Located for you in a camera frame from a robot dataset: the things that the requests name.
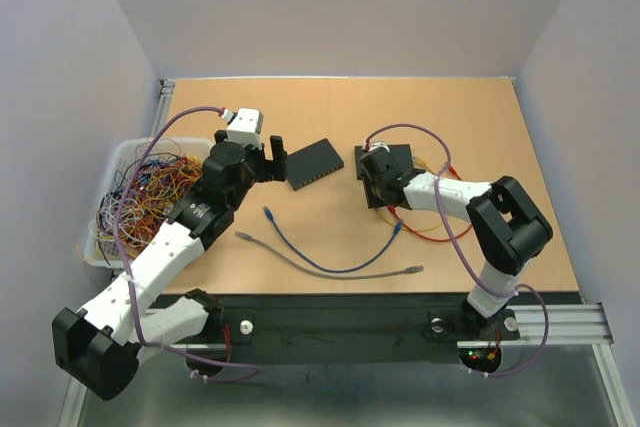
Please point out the black network switch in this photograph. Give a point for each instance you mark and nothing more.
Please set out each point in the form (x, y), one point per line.
(399, 155)
(312, 163)

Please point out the white plastic basket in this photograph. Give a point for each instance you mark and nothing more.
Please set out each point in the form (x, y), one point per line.
(148, 188)

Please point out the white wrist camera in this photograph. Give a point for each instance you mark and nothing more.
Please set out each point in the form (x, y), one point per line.
(370, 146)
(244, 126)

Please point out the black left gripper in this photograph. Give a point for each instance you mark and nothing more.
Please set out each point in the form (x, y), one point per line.
(271, 170)

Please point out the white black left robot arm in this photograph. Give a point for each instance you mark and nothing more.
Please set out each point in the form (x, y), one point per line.
(103, 343)

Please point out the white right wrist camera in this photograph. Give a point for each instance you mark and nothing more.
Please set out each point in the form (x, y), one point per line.
(370, 146)

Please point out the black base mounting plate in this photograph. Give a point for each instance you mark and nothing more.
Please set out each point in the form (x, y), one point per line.
(318, 329)

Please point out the aluminium frame rail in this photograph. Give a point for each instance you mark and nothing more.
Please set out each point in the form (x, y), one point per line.
(569, 325)

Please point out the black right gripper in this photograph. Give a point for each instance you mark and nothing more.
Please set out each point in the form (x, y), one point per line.
(374, 198)

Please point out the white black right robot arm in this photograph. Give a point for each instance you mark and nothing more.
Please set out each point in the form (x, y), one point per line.
(509, 227)

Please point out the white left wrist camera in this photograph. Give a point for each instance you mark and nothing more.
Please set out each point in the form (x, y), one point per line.
(244, 126)

